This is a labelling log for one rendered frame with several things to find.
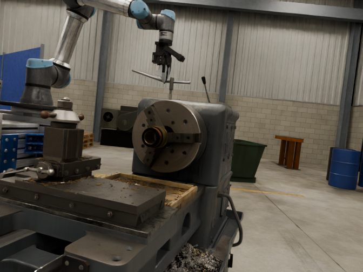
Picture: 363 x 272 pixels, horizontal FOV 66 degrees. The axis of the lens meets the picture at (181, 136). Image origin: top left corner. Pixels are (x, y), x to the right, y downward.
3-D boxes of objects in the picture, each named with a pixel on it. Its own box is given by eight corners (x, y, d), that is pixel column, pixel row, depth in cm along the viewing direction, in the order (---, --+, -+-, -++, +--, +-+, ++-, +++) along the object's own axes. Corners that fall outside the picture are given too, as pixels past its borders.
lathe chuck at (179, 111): (133, 157, 134) (150, 94, 130) (194, 179, 124) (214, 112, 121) (124, 159, 125) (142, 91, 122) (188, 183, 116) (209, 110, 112)
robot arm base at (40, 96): (12, 101, 134) (13, 81, 134) (33, 104, 149) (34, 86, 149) (40, 104, 132) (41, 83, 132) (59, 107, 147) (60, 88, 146)
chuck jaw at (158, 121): (159, 133, 123) (148, 109, 124) (168, 127, 121) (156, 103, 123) (148, 133, 112) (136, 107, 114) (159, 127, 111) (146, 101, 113)
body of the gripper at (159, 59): (157, 66, 149) (159, 43, 148) (172, 67, 146) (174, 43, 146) (151, 63, 142) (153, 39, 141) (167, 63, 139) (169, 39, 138)
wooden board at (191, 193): (118, 181, 121) (118, 171, 121) (196, 196, 110) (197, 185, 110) (69, 196, 93) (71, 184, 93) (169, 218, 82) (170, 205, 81)
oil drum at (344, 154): (323, 182, 689) (327, 147, 684) (347, 185, 688) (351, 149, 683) (335, 188, 630) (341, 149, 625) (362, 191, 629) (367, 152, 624)
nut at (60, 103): (64, 110, 75) (65, 97, 75) (76, 111, 74) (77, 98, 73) (53, 109, 71) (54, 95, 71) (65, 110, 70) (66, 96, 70)
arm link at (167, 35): (175, 35, 145) (169, 30, 138) (174, 44, 146) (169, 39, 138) (162, 35, 148) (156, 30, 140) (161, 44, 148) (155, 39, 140)
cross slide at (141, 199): (38, 180, 86) (39, 165, 86) (166, 207, 72) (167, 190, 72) (-16, 191, 70) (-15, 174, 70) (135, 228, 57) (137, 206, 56)
